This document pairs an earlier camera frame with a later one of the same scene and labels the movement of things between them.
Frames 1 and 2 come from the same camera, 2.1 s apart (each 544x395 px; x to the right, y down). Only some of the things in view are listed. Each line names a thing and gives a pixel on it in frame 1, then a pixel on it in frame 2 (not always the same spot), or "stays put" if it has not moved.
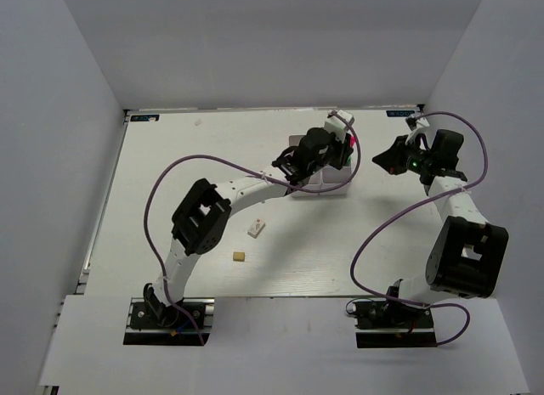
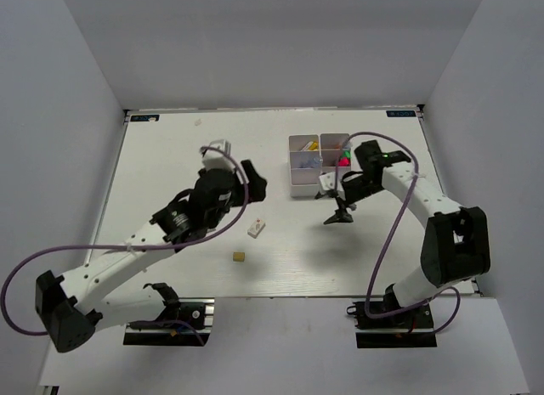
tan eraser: [239, 256] stays put
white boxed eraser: [256, 228] stays put
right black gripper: [392, 160] to [341, 214]
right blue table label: [399, 113] stays put
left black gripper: [343, 149] to [256, 183]
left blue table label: [143, 118] stays put
